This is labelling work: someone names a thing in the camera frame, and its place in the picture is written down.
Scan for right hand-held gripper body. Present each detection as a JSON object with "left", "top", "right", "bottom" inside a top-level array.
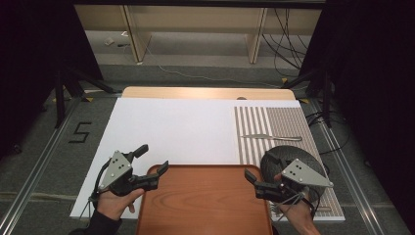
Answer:
[{"left": 277, "top": 159, "right": 335, "bottom": 206}]

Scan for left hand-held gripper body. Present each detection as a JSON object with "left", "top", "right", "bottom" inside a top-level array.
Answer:
[{"left": 98, "top": 150, "right": 145, "bottom": 197}]

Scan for black textured plate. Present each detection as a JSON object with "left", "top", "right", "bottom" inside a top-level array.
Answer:
[{"left": 259, "top": 145, "right": 328, "bottom": 199}]

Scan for silver table knife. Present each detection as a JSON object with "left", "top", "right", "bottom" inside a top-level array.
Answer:
[{"left": 242, "top": 133, "right": 303, "bottom": 142}]

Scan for brown wooden tray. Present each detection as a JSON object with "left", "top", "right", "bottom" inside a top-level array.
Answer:
[{"left": 135, "top": 164, "right": 274, "bottom": 235}]

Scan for person's left hand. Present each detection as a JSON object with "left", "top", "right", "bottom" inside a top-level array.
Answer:
[{"left": 96, "top": 188, "right": 146, "bottom": 221}]

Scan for person's right hand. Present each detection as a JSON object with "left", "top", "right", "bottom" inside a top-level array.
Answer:
[{"left": 273, "top": 172, "right": 317, "bottom": 231}]

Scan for striped grey placemat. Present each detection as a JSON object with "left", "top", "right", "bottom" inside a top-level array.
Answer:
[{"left": 233, "top": 106, "right": 346, "bottom": 222}]

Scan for white board sheet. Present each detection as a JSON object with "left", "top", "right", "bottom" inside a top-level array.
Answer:
[{"left": 69, "top": 97, "right": 346, "bottom": 222}]

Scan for black tripod stand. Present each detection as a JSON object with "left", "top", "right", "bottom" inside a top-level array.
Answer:
[
  {"left": 281, "top": 68, "right": 335, "bottom": 129},
  {"left": 53, "top": 64, "right": 123, "bottom": 129}
]

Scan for black curtain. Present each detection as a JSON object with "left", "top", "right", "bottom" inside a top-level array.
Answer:
[
  {"left": 298, "top": 0, "right": 415, "bottom": 228},
  {"left": 0, "top": 0, "right": 105, "bottom": 160}
]

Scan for beige wooden shelf unit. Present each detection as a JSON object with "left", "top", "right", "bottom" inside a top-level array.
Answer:
[{"left": 73, "top": 4, "right": 322, "bottom": 65}]

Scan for left hand-held gripper cable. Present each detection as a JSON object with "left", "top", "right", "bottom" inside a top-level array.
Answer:
[{"left": 79, "top": 159, "right": 114, "bottom": 220}]

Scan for metal floor rail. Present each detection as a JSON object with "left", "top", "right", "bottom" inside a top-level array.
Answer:
[
  {"left": 308, "top": 98, "right": 387, "bottom": 235},
  {"left": 0, "top": 97, "right": 83, "bottom": 235}
]

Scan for black floor cables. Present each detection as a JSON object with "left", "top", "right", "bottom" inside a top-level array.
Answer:
[{"left": 305, "top": 110, "right": 350, "bottom": 157}]

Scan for white floor cable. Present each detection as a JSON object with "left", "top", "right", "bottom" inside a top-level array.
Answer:
[{"left": 142, "top": 42, "right": 282, "bottom": 90}]

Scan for black hanging cable bundle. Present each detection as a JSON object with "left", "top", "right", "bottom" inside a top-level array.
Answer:
[{"left": 261, "top": 8, "right": 310, "bottom": 78}]

